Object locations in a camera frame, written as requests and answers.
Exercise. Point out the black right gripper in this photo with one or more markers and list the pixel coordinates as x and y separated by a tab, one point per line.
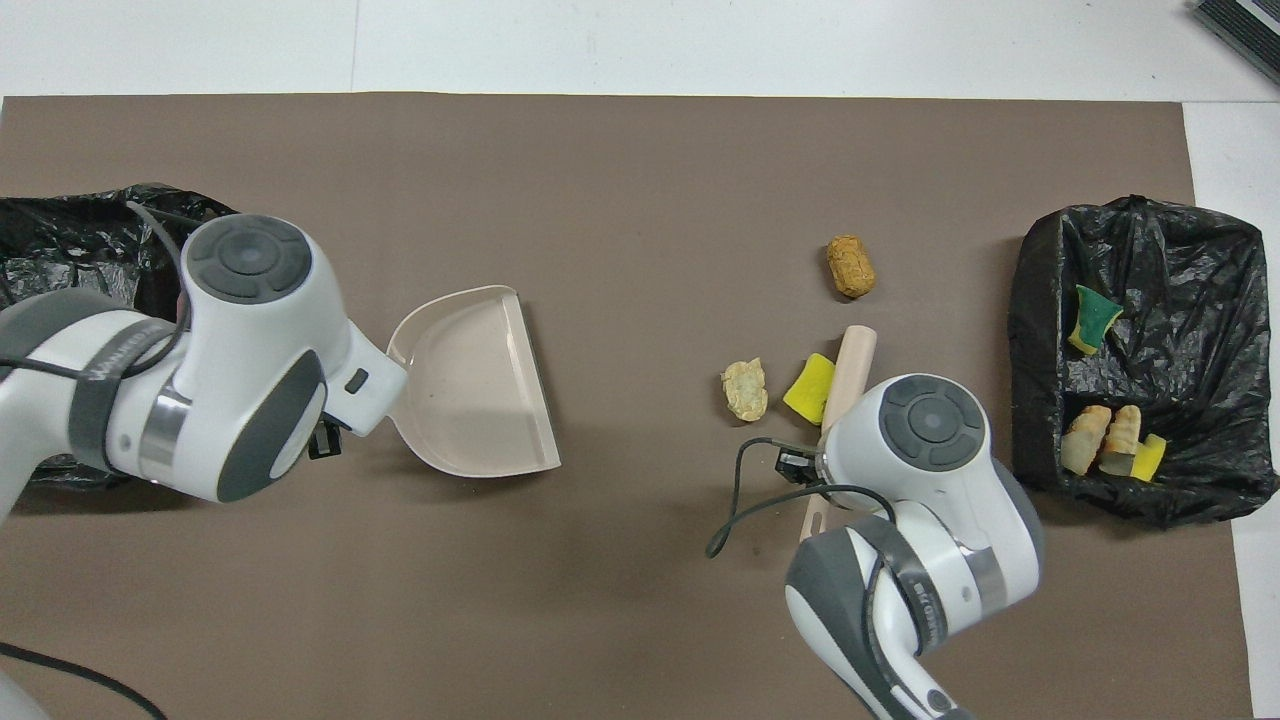
800	468

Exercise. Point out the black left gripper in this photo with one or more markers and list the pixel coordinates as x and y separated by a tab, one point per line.
325	440

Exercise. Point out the yellow sponge piece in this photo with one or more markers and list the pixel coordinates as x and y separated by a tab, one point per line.
1150	458
1095	320
810	390

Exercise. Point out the pale bread chunk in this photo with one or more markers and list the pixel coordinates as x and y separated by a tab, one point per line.
745	390

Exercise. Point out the beige hand brush black bristles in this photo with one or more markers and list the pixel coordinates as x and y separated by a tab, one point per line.
850	370

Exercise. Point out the beige plastic dustpan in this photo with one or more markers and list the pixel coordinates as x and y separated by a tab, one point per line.
470	400

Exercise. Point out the brown corn cob piece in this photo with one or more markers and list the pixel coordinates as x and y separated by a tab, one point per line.
851	266

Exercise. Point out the torn crusty bread piece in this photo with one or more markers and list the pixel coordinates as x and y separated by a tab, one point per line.
1122	435
1085	440

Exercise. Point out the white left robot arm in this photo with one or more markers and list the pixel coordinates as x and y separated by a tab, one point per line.
250	350

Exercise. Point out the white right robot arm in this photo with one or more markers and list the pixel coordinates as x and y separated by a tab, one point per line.
930	450

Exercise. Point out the black bag lined pink bin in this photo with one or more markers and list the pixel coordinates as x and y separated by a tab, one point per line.
60	250

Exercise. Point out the brown table mat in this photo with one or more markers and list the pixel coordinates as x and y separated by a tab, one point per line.
600	620

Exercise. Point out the grey ribbed device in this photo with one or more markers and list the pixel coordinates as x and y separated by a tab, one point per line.
1250	30

